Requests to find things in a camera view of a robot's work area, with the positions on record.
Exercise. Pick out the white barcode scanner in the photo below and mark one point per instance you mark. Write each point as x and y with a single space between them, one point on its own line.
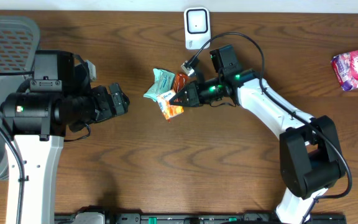
197 27

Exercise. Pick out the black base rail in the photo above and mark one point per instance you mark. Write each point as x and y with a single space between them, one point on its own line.
95 214

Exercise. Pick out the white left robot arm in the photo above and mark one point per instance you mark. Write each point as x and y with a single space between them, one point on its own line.
58 96

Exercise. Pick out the red orange snack bag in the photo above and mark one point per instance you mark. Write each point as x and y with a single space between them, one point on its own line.
180 81

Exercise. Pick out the small orange snack packet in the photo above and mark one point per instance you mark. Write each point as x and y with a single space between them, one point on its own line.
169 111

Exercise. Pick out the purple pink pad package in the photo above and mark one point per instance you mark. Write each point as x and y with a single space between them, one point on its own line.
345 67

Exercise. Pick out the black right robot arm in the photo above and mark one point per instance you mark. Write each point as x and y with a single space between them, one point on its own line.
311 160

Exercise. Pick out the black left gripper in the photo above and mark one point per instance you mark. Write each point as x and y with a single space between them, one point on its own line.
111 101

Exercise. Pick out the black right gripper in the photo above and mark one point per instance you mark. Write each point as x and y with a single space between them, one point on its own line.
194 94

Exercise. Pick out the teal wipes packet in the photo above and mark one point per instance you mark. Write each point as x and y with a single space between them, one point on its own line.
163 81

